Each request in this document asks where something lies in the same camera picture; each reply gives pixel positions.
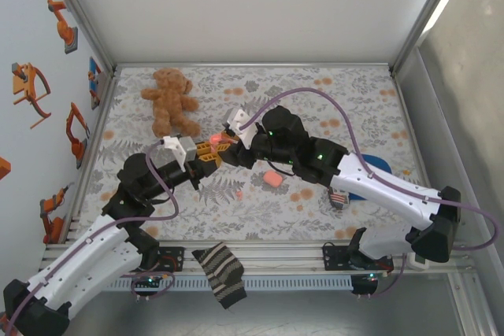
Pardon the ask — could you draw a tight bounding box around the pink earbud charging case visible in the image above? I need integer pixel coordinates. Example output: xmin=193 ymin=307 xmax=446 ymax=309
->
xmin=262 ymin=170 xmax=283 ymax=187

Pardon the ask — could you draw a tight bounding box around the brown teddy bear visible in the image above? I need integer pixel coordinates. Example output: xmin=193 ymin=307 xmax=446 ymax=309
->
xmin=140 ymin=68 xmax=202 ymax=139

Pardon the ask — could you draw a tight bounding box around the stars and stripes pouch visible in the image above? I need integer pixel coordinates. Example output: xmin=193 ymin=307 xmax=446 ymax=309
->
xmin=328 ymin=190 xmax=350 ymax=210

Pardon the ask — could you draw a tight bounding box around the floral printed tablecloth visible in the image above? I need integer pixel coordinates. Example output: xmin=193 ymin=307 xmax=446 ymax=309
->
xmin=80 ymin=65 xmax=430 ymax=242

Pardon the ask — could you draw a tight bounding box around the blue round object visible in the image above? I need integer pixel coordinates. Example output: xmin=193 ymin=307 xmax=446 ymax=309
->
xmin=348 ymin=153 xmax=391 ymax=201

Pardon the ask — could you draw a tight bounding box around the left controller board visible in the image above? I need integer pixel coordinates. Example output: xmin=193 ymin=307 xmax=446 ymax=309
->
xmin=133 ymin=272 xmax=166 ymax=290

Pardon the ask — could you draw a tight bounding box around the controller board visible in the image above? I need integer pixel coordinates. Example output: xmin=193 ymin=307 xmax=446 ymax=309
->
xmin=356 ymin=271 xmax=389 ymax=286
xmin=133 ymin=272 xmax=166 ymax=290

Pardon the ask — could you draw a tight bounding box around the black beige striped sock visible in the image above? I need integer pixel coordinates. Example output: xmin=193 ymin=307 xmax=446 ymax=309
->
xmin=191 ymin=242 xmax=248 ymax=310

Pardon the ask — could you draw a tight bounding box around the right controller board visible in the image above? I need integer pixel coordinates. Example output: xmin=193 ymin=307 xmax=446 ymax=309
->
xmin=356 ymin=271 xmax=389 ymax=286

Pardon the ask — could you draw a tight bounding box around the small white device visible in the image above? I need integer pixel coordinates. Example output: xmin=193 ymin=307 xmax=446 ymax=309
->
xmin=407 ymin=253 xmax=431 ymax=272

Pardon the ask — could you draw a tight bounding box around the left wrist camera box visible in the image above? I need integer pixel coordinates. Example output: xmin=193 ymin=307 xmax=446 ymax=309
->
xmin=159 ymin=135 xmax=197 ymax=172

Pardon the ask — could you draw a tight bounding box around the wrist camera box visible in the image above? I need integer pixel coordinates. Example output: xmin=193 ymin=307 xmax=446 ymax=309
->
xmin=226 ymin=109 xmax=261 ymax=152
xmin=159 ymin=135 xmax=197 ymax=172

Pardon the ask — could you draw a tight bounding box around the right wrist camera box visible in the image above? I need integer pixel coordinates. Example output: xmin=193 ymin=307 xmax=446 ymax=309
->
xmin=226 ymin=109 xmax=261 ymax=152

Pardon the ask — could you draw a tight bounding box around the aluminium cell frame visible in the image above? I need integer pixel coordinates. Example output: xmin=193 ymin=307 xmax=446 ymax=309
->
xmin=23 ymin=0 xmax=504 ymax=336

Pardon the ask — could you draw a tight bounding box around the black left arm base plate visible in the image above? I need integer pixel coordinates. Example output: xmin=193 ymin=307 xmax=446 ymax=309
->
xmin=159 ymin=246 xmax=186 ymax=273

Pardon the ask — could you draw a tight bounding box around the short purple base cable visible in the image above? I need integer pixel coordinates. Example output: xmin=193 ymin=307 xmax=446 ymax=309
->
xmin=117 ymin=268 xmax=176 ymax=301
xmin=352 ymin=257 xmax=409 ymax=300

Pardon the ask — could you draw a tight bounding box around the blue orange wall sticker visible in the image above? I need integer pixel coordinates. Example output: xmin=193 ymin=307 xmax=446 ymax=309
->
xmin=87 ymin=56 xmax=102 ymax=111

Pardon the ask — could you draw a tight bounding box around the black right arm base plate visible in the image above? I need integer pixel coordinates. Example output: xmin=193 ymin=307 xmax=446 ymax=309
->
xmin=321 ymin=239 xmax=355 ymax=272

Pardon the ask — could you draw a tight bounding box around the white slotted cable duct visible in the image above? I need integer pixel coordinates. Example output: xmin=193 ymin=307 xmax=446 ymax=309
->
xmin=106 ymin=275 xmax=354 ymax=292

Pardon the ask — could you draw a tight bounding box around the orange gripper wall sticker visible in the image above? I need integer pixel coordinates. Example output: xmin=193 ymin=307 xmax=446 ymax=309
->
xmin=10 ymin=62 xmax=53 ymax=129

